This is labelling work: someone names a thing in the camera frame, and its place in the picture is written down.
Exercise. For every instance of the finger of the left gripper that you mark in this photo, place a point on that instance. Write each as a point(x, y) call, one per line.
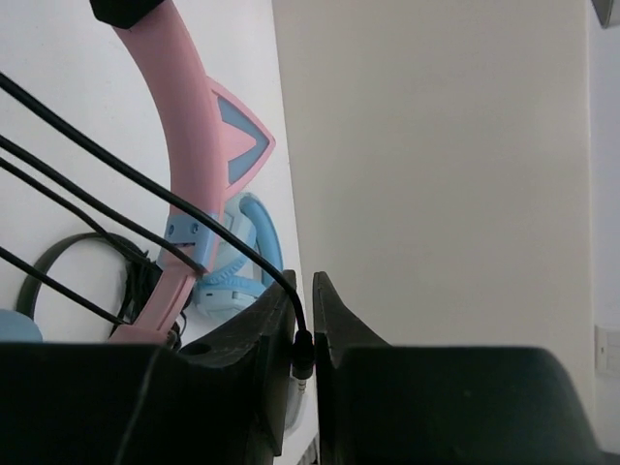
point(123, 14)

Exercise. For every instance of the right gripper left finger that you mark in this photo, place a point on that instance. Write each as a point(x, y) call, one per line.
point(221, 400)

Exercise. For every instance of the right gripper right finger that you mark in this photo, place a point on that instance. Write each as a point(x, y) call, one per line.
point(384, 404)

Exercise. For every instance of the pink blue cat-ear headphones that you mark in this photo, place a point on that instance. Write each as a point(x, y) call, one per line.
point(215, 145)

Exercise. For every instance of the light blue headphones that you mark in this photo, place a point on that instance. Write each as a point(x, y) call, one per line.
point(235, 283)

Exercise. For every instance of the black on-ear headphones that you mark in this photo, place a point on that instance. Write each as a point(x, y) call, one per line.
point(118, 277)

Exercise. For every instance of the white wall switch plate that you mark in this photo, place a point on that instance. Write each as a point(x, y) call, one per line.
point(607, 358)

